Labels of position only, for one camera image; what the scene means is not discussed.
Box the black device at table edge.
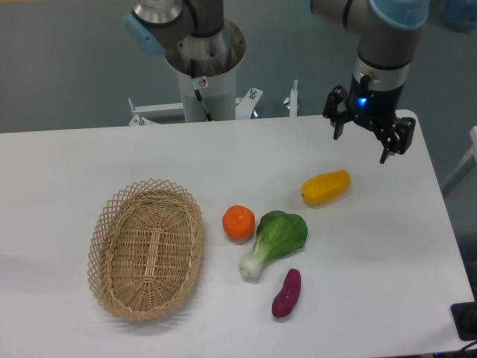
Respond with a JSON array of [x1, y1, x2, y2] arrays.
[[450, 301, 476, 341]]

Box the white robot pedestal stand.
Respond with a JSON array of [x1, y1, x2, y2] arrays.
[[127, 19, 300, 126]]

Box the white frame at right edge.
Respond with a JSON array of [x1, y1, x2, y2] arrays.
[[440, 126, 476, 198]]

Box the purple sweet potato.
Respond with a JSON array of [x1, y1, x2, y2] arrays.
[[271, 268, 302, 318]]

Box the black cable on pedestal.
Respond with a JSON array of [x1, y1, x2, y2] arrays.
[[189, 58, 214, 122]]

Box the green bok choy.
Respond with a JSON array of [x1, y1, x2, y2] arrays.
[[238, 210, 309, 280]]

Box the woven wicker basket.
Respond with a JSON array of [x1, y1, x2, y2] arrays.
[[88, 179, 203, 321]]

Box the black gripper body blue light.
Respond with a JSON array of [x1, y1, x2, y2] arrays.
[[346, 78, 404, 133]]

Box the orange tangerine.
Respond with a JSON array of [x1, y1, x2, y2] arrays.
[[222, 205, 256, 242]]

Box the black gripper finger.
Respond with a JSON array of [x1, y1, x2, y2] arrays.
[[376, 116, 416, 164], [323, 85, 353, 140]]

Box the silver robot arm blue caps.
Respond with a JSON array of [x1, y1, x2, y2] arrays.
[[124, 1, 429, 160]]

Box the yellow mango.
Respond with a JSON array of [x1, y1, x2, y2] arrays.
[[301, 169, 351, 206]]

